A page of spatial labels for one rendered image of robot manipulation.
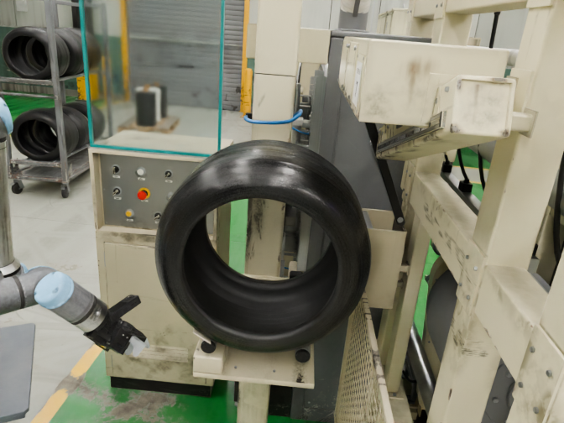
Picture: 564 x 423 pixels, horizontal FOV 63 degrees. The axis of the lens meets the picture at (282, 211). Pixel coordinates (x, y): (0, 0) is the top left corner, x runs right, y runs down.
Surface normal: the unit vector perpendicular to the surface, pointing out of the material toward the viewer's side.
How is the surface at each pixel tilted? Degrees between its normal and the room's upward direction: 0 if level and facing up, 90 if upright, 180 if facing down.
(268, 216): 90
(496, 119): 72
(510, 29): 90
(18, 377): 0
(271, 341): 101
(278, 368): 0
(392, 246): 90
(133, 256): 90
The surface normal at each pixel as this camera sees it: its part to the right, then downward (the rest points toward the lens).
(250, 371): 0.07, -0.93
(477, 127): -0.03, 0.06
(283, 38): -0.06, 0.36
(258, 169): -0.05, -0.45
